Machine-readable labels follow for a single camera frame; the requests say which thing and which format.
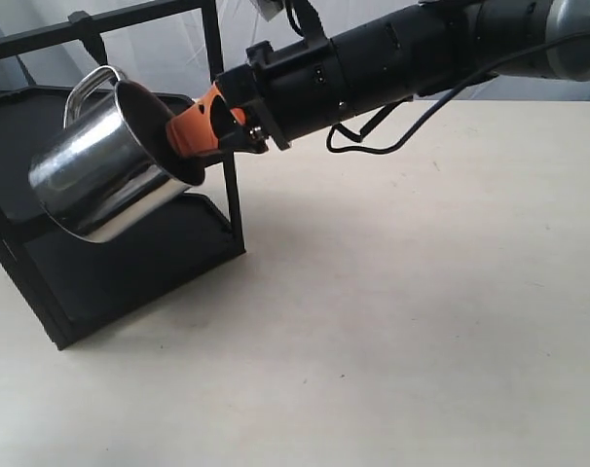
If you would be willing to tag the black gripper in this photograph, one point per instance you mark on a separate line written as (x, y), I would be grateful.
(289, 93)

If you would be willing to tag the stainless steel mug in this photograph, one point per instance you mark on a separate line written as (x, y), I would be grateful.
(111, 165)

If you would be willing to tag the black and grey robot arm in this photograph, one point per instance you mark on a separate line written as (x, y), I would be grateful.
(349, 83)

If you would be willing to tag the black plastic hook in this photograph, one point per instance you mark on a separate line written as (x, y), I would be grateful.
(83, 25)

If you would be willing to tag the black two-tier metal rack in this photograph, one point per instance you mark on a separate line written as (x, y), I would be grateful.
(76, 288)

